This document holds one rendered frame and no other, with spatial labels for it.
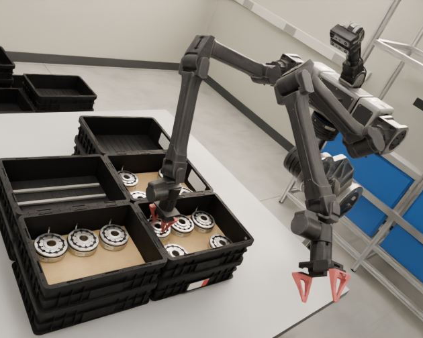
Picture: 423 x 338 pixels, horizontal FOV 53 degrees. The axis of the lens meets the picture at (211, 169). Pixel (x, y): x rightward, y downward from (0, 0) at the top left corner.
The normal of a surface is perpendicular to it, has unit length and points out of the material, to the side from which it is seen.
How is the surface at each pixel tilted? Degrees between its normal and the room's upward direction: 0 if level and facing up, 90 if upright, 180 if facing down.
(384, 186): 90
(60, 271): 0
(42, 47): 90
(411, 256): 90
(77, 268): 0
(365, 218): 90
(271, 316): 0
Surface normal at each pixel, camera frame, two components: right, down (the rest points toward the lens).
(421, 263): -0.73, 0.11
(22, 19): 0.59, 0.60
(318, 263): -0.75, -0.38
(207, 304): 0.35, -0.79
